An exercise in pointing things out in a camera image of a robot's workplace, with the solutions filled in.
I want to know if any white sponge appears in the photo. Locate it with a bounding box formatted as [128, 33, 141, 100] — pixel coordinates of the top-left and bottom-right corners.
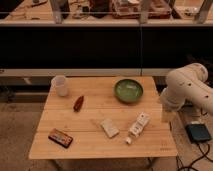
[101, 119, 119, 138]

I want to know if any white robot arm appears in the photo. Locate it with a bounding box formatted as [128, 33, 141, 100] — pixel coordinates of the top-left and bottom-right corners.
[160, 63, 213, 115]

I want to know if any green ceramic bowl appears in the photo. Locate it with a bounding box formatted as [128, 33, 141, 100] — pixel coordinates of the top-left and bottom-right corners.
[114, 79, 143, 103]

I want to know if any wooden folding table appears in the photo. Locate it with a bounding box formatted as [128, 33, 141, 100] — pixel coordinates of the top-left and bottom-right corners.
[29, 77, 177, 159]

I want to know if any brown oblong object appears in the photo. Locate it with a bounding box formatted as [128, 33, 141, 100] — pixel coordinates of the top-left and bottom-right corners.
[73, 96, 84, 112]

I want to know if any white plastic bottle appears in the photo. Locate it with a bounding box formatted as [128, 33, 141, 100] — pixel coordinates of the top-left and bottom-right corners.
[125, 113, 150, 145]

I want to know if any orange and black box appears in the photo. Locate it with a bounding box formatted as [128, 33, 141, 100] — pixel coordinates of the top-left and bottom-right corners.
[48, 129, 73, 148]

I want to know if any black foot pedal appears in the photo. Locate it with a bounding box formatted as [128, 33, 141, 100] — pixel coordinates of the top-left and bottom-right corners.
[185, 124, 212, 143]

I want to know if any long workbench shelf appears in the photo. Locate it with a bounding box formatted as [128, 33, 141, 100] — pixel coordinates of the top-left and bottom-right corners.
[0, 0, 213, 27]

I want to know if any black cable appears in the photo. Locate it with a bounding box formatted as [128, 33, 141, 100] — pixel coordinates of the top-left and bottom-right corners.
[175, 141, 213, 171]

